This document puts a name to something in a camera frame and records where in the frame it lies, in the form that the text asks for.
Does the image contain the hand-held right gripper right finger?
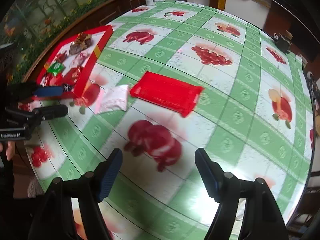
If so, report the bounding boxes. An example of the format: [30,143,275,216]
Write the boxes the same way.
[194,148,286,240]

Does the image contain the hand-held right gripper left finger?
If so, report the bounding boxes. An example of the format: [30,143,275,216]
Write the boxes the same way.
[29,148,123,240]

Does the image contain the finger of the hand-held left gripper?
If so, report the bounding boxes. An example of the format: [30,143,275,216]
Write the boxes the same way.
[32,85,64,98]
[32,104,69,122]

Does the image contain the large red snack packet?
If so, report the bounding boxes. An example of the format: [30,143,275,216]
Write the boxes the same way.
[41,72,64,87]

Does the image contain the green snack packet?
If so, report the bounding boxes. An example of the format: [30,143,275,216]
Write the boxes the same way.
[47,62,66,77]

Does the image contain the red flower-print snack packet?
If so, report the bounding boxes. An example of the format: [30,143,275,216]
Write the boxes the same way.
[63,65,85,86]

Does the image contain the red white patterned snack packet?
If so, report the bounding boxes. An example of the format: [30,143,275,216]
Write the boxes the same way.
[53,51,68,63]

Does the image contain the pink white snack packet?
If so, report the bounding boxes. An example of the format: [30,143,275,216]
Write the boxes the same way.
[72,52,90,67]

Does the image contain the plain white snack packet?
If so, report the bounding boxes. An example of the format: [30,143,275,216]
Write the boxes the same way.
[94,84,130,115]

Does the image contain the dark brown gold snack packet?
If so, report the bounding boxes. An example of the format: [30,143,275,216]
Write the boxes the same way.
[76,32,93,48]

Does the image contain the red cardboard box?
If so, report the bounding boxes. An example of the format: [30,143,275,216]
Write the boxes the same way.
[36,25,113,101]

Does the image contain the red gold-print snack packet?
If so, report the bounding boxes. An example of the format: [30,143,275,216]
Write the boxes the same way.
[129,71,204,118]

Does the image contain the person's left hand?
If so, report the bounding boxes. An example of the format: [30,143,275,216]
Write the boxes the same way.
[0,141,16,162]

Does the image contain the green fruit-print tablecloth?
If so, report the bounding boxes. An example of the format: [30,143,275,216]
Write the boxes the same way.
[24,0,316,240]

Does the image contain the small dark glass bottle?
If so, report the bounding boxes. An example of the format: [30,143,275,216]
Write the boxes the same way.
[274,33,292,53]

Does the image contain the wooden television stand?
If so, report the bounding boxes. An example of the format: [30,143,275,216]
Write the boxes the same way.
[265,10,320,63]

